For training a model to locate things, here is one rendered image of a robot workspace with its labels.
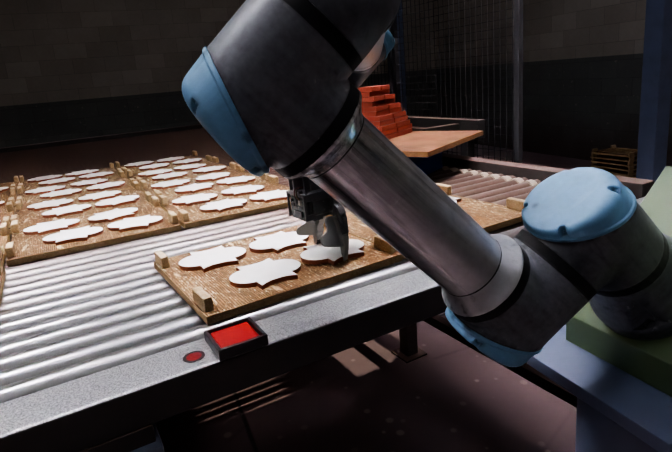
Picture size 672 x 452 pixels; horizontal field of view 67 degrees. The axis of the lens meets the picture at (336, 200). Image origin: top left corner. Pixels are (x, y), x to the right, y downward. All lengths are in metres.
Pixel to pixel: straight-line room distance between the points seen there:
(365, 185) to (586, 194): 0.28
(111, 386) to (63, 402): 0.06
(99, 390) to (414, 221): 0.49
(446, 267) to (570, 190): 0.19
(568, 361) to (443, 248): 0.34
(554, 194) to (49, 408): 0.69
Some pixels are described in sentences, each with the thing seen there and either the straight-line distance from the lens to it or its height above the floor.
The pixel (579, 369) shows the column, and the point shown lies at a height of 0.87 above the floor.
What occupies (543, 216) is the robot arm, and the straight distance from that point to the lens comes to 0.67.
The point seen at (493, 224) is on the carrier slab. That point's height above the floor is 0.94.
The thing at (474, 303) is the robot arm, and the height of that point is 1.03.
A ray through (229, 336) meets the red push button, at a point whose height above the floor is 0.93.
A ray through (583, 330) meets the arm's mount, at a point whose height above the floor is 0.90.
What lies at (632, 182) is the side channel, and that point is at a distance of 1.60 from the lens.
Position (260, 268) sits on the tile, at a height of 0.95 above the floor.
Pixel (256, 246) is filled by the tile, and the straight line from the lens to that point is 1.15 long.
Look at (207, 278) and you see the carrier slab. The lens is 1.03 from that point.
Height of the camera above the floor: 1.30
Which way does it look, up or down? 14 degrees down
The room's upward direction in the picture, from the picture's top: 5 degrees counter-clockwise
